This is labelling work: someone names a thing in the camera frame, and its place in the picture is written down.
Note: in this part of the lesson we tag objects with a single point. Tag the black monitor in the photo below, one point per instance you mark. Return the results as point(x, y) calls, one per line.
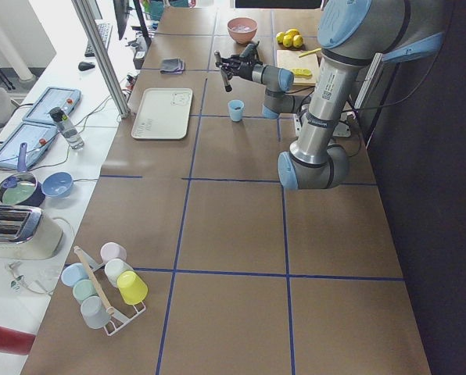
point(121, 11)

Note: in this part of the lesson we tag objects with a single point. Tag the green plastic cup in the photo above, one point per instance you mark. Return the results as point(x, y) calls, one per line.
point(83, 289)

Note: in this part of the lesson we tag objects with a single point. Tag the pink plastic cup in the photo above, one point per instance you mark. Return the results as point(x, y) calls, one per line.
point(112, 250)

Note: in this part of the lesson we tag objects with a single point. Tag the light blue plastic cup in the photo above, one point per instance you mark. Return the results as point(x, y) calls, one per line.
point(236, 110)

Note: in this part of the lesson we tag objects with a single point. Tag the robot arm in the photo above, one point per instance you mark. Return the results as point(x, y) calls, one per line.
point(350, 34)

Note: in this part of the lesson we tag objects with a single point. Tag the blue saucepan with lid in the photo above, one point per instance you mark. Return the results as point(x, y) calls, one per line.
point(22, 187)

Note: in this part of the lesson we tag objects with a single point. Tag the blue bowl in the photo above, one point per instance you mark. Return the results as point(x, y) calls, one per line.
point(57, 185)

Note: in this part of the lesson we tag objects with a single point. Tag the pink bowl of ice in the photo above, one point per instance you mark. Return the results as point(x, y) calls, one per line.
point(242, 29)

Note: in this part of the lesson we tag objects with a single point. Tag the yellow-green plastic knife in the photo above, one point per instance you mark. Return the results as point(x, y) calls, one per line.
point(310, 52)

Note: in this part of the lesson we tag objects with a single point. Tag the lemon slices row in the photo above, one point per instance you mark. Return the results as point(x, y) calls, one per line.
point(301, 72)

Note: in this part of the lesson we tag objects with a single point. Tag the grey folded cloth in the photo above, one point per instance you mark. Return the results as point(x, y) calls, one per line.
point(172, 66)

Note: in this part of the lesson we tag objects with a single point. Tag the cream steel toaster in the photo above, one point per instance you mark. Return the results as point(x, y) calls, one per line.
point(27, 233)

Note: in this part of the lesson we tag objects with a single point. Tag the black computer mouse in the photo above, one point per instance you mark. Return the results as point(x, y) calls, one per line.
point(84, 66)

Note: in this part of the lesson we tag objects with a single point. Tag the white wire cup rack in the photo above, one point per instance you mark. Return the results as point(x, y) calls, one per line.
point(119, 320)

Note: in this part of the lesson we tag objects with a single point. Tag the cream bear serving tray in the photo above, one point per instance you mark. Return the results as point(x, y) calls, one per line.
point(163, 114)

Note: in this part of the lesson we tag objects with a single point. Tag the clear water bottle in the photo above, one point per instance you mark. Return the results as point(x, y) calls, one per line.
point(66, 128)

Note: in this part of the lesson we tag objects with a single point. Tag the yellow lemon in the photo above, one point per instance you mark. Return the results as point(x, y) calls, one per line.
point(280, 37)
point(297, 41)
point(292, 32)
point(287, 41)

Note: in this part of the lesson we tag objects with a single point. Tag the red bottle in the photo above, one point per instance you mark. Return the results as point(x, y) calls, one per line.
point(15, 342)

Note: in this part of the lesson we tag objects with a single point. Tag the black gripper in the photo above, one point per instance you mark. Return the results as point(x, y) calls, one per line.
point(242, 69)

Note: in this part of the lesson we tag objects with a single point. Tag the yellow plastic cup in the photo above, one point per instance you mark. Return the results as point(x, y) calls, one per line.
point(132, 288)

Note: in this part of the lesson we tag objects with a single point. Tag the grey plastic cup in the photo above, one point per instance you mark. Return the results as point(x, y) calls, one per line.
point(94, 313)

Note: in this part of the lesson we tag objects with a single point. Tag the aluminium frame post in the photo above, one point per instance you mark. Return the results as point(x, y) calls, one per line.
point(87, 20)

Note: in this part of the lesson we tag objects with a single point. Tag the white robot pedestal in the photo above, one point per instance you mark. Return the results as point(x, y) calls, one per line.
point(342, 129)

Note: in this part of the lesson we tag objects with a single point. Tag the bamboo cutting board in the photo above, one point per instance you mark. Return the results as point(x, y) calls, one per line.
point(290, 60)

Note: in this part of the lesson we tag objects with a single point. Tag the white plastic cup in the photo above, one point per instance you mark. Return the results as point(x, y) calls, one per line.
point(114, 268)

